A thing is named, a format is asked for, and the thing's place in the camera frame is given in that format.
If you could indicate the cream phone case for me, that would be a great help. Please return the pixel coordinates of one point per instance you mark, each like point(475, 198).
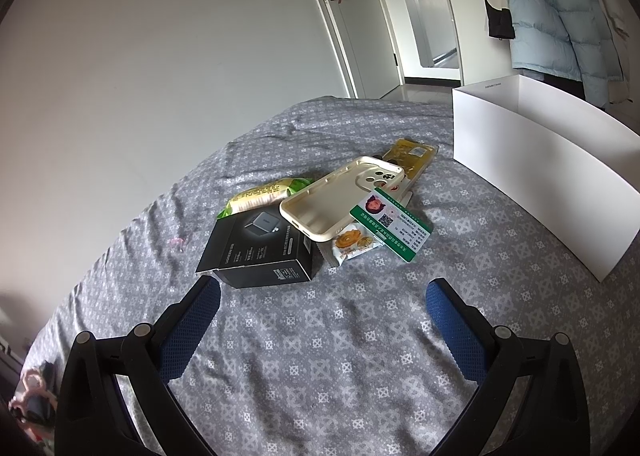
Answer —
point(320, 206)

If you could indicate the white door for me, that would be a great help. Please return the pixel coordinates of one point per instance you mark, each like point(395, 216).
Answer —
point(350, 10)

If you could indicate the black product box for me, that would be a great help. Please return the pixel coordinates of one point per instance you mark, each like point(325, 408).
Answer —
point(250, 246)

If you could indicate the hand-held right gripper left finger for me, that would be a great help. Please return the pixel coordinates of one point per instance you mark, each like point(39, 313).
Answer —
point(190, 331)

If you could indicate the pink plush slipper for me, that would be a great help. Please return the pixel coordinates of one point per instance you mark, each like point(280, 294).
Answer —
point(32, 396)

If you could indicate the light blue puffer jacket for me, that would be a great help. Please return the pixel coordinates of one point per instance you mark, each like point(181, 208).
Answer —
point(555, 20)

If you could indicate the yellow clear packet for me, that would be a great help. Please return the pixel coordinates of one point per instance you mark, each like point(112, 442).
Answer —
point(412, 155)

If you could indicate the green white ID card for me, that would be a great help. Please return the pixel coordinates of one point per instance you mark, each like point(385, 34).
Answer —
point(400, 231)

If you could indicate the large white open box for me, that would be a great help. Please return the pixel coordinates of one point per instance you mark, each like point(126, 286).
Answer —
point(525, 160)

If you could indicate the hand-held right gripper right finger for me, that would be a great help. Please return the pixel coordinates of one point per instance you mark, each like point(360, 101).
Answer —
point(457, 331)

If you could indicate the butter cookie packet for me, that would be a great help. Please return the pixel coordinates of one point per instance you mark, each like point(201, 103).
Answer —
point(350, 243)

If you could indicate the grey patterned bed sheet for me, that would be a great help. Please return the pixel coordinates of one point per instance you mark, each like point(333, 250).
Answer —
point(325, 346)

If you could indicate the small pink scrap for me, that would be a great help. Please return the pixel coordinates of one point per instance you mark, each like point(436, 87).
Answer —
point(177, 242)

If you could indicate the green snack packet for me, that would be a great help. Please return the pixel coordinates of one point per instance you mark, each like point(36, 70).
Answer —
point(260, 193)

